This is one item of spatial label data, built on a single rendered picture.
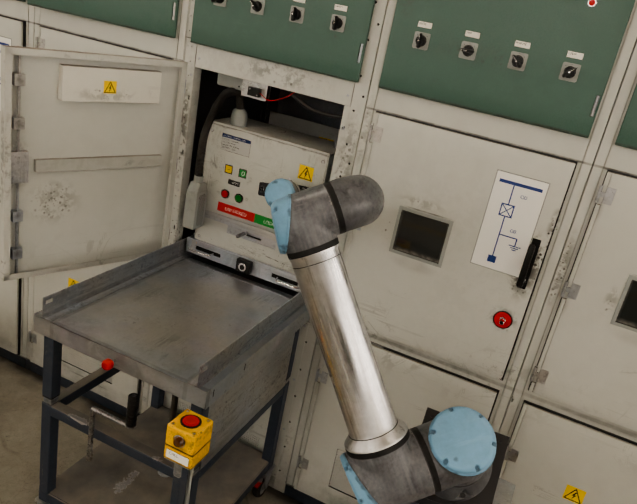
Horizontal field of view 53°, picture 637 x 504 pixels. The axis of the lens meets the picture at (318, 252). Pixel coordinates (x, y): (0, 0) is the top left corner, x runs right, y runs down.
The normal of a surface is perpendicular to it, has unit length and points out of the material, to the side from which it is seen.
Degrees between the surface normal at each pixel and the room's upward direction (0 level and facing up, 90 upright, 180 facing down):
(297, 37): 90
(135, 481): 0
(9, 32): 90
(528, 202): 90
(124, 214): 90
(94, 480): 0
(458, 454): 39
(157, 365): 0
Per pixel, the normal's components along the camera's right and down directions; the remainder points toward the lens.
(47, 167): 0.70, 0.38
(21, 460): 0.18, -0.92
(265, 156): -0.40, 0.26
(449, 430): -0.01, -0.51
